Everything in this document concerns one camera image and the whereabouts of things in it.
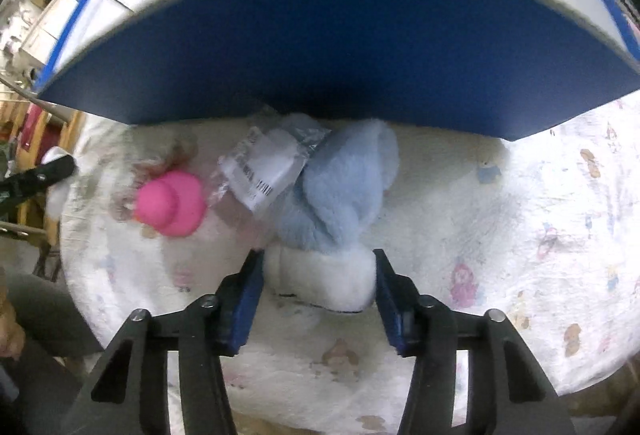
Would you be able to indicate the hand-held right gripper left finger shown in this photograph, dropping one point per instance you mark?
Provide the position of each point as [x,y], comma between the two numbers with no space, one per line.
[246,302]

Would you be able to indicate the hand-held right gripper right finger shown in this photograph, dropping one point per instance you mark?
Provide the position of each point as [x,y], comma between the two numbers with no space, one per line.
[393,302]

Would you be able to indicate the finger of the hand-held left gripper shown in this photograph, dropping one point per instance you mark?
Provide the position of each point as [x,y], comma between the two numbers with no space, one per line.
[37,177]

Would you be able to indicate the light blue plush toy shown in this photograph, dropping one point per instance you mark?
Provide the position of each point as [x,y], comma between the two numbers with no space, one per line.
[330,210]

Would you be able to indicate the blue and white cardboard box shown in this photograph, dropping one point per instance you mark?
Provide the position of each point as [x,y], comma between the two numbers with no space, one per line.
[320,40]

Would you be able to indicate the printed white blanket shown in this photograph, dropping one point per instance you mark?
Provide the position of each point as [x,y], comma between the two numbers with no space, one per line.
[450,265]

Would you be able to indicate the pink toy duck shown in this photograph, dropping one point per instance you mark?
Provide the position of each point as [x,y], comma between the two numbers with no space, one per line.
[172,202]

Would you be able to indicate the clear plastic tag bag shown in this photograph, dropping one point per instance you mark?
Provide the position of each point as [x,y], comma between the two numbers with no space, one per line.
[260,165]

